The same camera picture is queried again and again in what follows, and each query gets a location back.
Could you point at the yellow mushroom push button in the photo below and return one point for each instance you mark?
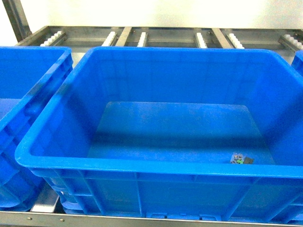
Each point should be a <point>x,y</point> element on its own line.
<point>238,158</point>

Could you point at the large blue crate centre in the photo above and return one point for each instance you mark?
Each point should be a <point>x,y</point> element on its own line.
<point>149,132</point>

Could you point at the blue crate left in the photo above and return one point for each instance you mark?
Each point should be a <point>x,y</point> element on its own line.
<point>29,77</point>

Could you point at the blue crate right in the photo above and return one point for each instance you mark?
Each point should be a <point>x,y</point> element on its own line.
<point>297,63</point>

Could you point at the metal roller rack frame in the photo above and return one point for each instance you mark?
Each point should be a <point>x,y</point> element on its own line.
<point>47,212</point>

